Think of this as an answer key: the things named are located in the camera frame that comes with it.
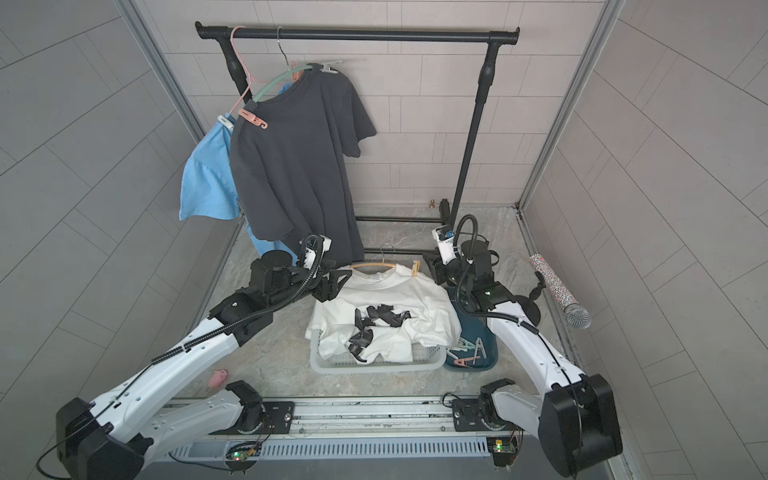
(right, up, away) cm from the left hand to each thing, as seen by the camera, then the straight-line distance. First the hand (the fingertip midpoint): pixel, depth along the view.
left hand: (348, 266), depth 72 cm
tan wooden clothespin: (+17, -2, +12) cm, 21 cm away
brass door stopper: (+26, +19, +47) cm, 57 cm away
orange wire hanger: (+6, -1, +17) cm, 18 cm away
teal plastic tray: (+34, -24, +8) cm, 42 cm away
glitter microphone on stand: (+50, -9, -10) cm, 52 cm away
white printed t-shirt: (+8, -13, +8) cm, 18 cm away
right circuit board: (+37, -42, -4) cm, 56 cm away
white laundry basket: (+20, -26, +8) cm, 34 cm away
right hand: (+21, +3, +9) cm, 23 cm away
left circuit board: (-21, -39, -9) cm, 46 cm away
